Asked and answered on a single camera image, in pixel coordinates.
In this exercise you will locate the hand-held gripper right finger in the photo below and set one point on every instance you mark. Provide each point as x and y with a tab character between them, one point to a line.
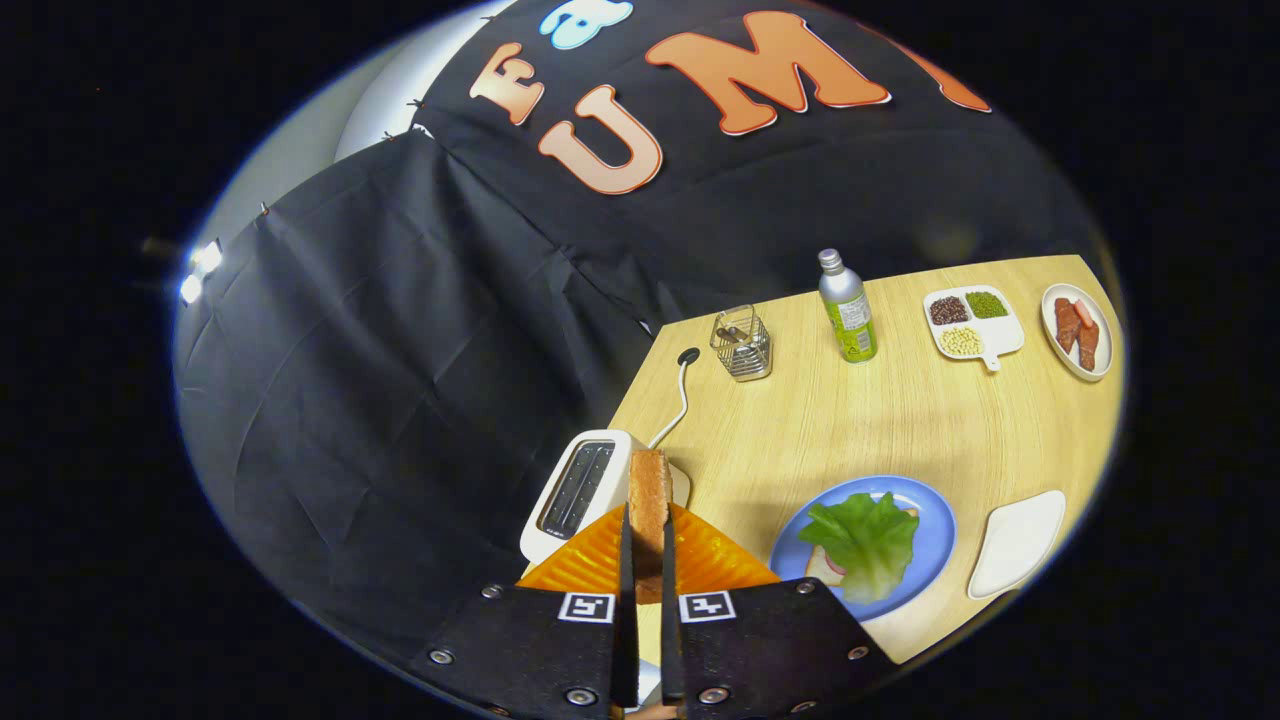
670	650

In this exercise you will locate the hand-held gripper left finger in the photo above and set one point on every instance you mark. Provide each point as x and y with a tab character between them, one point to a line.
627	640

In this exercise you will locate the brown toast slice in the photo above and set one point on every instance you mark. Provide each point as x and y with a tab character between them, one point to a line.
650	510

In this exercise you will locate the green lettuce leaf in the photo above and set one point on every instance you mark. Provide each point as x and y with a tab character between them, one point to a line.
865	545

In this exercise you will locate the white toaster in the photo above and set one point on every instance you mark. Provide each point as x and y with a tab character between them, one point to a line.
550	540

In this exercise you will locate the white bread slice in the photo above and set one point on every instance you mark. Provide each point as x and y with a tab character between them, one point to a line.
818	565

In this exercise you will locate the blue round plate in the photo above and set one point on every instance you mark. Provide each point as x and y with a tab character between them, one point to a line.
935	540

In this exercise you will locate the small white square plate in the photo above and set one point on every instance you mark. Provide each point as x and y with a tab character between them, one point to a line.
1015	545

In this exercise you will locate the green bottle with silver cap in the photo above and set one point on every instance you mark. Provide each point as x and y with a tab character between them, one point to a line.
850	315

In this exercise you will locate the pile of yellow soybeans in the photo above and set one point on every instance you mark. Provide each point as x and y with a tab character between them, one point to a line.
961	341

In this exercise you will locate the pile of red beans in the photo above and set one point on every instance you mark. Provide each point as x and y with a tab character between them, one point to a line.
948	311

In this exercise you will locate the white divided dish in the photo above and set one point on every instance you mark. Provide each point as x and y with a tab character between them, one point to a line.
1000	335

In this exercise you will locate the pile of green beans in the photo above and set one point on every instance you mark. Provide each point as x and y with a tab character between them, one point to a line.
987	304

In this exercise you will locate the white oval plate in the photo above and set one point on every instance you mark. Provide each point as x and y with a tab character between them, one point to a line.
1050	320

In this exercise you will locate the brown meat piece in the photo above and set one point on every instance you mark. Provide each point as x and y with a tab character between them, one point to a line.
1088	348
1067	325

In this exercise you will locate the red sausage slice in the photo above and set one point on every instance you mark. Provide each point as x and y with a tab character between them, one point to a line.
1083	312

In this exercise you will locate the ceiling light strip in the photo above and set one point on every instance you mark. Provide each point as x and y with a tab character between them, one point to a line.
200	270

